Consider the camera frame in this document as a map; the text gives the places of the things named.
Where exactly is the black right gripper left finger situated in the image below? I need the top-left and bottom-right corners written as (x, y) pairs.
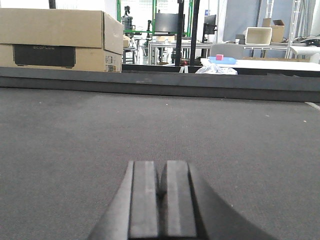
top-left (87, 161), bottom-right (160, 240)

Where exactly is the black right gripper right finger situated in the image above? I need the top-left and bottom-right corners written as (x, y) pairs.
top-left (160, 160), bottom-right (274, 240)

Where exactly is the white plastic bin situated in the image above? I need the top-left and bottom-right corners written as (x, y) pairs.
top-left (243, 27), bottom-right (272, 46)

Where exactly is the crumpled clear plastic bag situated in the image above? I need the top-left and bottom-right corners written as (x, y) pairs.
top-left (195, 63), bottom-right (238, 75)

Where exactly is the blue tray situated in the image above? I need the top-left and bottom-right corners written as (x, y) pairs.
top-left (208, 56), bottom-right (237, 65)

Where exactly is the pink cube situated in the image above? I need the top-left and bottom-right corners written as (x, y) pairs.
top-left (215, 54), bottom-right (224, 61)

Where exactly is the black foam table border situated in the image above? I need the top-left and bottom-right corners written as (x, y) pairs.
top-left (0, 67), bottom-right (320, 103)

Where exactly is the black computer monitor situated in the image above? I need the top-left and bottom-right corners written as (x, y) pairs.
top-left (154, 13), bottom-right (179, 35)

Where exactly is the white table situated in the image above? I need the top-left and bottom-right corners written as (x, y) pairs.
top-left (200, 57), bottom-right (320, 72)

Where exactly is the large cardboard box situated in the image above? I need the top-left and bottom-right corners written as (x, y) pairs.
top-left (0, 8), bottom-right (123, 73)

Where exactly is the small open cardboard box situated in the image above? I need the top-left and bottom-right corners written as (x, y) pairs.
top-left (262, 18), bottom-right (285, 43)

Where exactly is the black vertical pole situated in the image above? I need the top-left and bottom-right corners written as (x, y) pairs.
top-left (175, 0), bottom-right (184, 67)

